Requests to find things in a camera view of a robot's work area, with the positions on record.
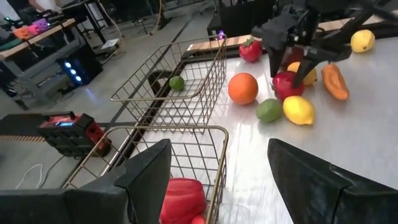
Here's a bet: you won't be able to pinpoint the metal wire basket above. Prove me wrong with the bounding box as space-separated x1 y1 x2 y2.
62 125 229 224
110 34 228 134

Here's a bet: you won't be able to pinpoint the green lime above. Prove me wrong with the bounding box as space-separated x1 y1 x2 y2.
169 75 186 92
256 98 284 124

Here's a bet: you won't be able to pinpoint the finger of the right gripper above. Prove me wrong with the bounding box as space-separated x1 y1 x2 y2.
266 43 287 78
292 45 353 89

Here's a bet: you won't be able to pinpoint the white floor cable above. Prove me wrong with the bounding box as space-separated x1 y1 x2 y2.
15 164 44 190

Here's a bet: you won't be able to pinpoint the small purple bin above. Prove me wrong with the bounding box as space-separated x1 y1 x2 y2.
33 18 50 31

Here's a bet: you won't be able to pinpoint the yellow-orange mango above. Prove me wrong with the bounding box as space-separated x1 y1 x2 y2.
286 61 318 87

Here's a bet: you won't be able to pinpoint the black computer blue lights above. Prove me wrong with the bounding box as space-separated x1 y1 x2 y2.
55 46 103 88

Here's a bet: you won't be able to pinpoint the red black power station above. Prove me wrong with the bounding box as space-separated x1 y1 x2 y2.
37 111 112 158

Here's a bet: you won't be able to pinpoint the red apple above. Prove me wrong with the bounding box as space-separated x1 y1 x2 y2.
272 70 305 101

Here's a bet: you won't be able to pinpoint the white paper on floor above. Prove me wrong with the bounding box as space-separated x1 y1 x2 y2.
101 37 121 50

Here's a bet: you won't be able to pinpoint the small orange bin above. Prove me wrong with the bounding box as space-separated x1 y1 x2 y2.
12 27 32 40

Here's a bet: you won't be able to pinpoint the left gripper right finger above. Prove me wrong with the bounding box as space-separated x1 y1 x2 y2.
267 138 398 224

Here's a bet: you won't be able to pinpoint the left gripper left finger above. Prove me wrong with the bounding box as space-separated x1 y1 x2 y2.
63 138 173 224

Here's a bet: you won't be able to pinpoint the wooden workbench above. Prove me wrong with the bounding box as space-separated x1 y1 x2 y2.
0 17 77 62

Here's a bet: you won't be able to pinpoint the yellow lemon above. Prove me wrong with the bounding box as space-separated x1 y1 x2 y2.
282 95 316 126
350 29 376 54

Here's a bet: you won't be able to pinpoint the orange fruit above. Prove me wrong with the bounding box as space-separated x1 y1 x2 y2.
228 72 259 106

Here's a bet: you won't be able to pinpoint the red tomato green stem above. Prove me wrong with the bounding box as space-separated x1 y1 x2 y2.
238 37 264 63

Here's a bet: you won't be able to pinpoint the red bell pepper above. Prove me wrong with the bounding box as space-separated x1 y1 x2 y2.
160 177 208 224

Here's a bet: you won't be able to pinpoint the orange carrot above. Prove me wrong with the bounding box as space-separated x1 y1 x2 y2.
320 63 350 101

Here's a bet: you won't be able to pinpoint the black cabinet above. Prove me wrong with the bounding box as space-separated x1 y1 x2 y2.
206 0 277 40

